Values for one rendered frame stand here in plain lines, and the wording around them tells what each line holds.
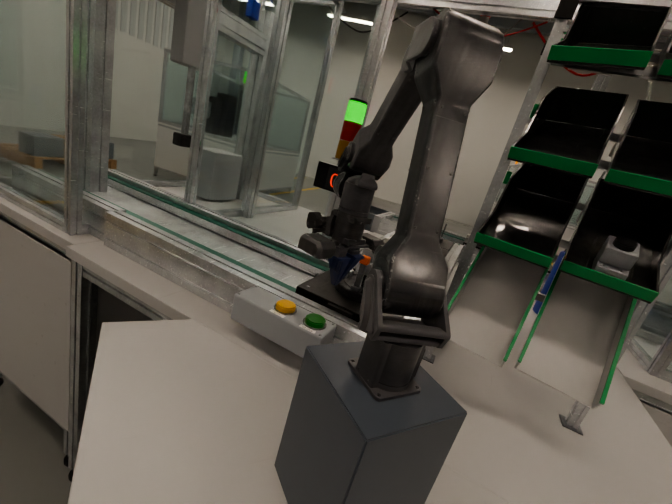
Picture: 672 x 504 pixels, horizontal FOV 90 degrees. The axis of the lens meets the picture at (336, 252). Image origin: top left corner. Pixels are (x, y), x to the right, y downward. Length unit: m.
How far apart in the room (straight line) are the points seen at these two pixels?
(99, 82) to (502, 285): 1.35
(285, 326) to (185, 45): 1.18
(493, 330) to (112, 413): 0.66
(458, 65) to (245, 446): 0.55
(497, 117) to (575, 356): 10.82
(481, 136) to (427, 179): 10.99
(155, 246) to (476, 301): 0.79
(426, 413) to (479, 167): 11.00
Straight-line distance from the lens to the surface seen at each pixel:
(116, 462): 0.56
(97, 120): 1.46
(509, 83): 11.64
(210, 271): 0.86
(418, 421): 0.38
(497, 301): 0.78
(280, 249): 1.06
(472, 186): 11.30
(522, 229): 0.77
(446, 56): 0.39
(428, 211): 0.37
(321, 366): 0.40
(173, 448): 0.57
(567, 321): 0.81
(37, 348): 1.53
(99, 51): 1.45
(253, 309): 0.70
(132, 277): 0.98
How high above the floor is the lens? 1.29
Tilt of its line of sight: 17 degrees down
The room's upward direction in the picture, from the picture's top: 15 degrees clockwise
